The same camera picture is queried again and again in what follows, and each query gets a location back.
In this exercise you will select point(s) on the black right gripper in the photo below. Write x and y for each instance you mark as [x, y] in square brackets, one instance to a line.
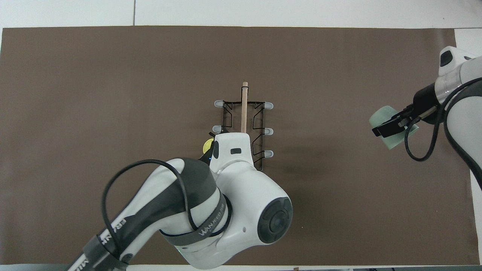
[427, 103]

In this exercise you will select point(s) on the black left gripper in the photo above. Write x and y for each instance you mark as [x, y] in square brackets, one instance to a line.
[215, 148]

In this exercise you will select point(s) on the yellow plastic cup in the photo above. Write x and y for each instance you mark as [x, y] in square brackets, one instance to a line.
[207, 146]

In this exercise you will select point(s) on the pale green plastic cup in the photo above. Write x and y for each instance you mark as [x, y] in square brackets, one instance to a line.
[393, 142]

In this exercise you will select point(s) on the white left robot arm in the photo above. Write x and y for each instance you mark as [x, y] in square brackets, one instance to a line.
[244, 188]

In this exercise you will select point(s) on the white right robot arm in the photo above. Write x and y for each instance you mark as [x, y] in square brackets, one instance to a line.
[467, 124]

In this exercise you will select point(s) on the brown paper table mat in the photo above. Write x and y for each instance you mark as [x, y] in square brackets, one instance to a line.
[94, 94]

